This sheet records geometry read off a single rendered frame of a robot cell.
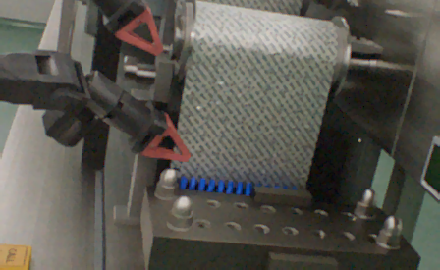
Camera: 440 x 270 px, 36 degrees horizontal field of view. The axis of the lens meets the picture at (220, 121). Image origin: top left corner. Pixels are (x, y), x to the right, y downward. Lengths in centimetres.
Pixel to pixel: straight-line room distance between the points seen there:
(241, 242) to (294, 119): 25
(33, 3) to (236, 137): 568
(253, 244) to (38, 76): 38
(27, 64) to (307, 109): 45
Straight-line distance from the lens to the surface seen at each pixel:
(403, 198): 141
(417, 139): 102
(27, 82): 97
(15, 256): 106
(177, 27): 107
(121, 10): 103
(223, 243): 95
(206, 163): 111
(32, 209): 125
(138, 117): 104
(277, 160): 113
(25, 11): 672
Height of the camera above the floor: 147
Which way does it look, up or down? 18 degrees down
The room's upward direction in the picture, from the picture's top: 11 degrees clockwise
